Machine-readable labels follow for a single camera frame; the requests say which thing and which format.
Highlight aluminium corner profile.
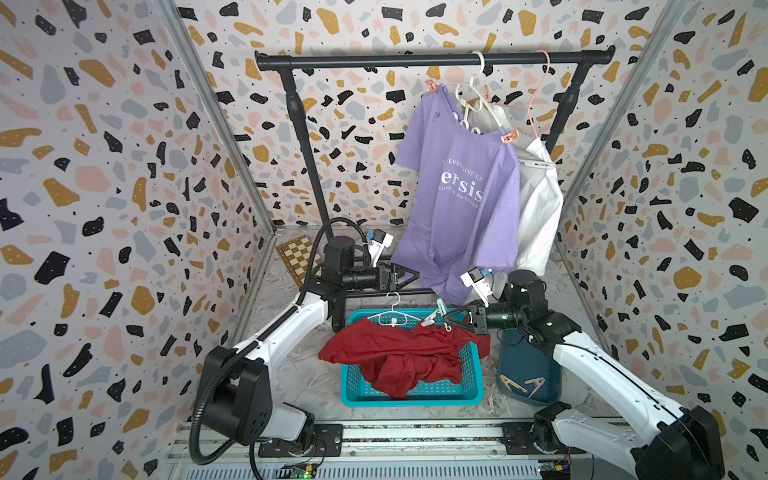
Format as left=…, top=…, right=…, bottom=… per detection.
left=155, top=0, right=275, bottom=237
left=559, top=0, right=685, bottom=229

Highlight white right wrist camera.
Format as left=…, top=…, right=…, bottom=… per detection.
left=460, top=267, right=493, bottom=307

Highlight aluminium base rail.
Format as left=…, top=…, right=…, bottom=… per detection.
left=161, top=419, right=628, bottom=479

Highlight white plastic hangers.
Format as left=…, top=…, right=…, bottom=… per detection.
left=454, top=75, right=505, bottom=135

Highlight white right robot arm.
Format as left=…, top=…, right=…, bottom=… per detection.
left=444, top=268, right=726, bottom=479

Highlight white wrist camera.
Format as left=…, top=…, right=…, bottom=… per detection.
left=366, top=229, right=394, bottom=267
left=460, top=267, right=493, bottom=307

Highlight black corrugated cable conduit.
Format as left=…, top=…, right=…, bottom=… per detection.
left=188, top=217, right=373, bottom=466

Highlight white printed t-shirt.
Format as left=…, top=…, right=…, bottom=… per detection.
left=475, top=105, right=564, bottom=276

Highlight red garment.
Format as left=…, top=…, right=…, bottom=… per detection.
left=318, top=318, right=491, bottom=400

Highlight aluminium corner profile right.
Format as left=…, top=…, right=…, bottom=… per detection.
left=559, top=0, right=685, bottom=229

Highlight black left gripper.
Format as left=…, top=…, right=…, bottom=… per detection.
left=342, top=260, right=418, bottom=296

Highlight aluminium corner profile left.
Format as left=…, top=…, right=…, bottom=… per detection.
left=155, top=0, right=275, bottom=237

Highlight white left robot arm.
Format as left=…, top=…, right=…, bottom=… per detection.
left=189, top=229, right=419, bottom=465

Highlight dark teal clothespin bin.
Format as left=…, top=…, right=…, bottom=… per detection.
left=496, top=329, right=562, bottom=406

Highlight wooden chessboard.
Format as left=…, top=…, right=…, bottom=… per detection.
left=276, top=235, right=313, bottom=287

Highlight dark grey clothes rack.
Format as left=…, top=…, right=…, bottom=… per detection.
left=255, top=47, right=615, bottom=249

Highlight teal laundry basket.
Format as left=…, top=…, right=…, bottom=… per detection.
left=337, top=309, right=484, bottom=408

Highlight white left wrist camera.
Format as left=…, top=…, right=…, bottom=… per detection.
left=366, top=229, right=394, bottom=267

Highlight purple garment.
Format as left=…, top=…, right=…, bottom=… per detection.
left=392, top=85, right=520, bottom=305

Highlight pink wire hanger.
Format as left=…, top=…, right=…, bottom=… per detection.
left=523, top=50, right=553, bottom=140

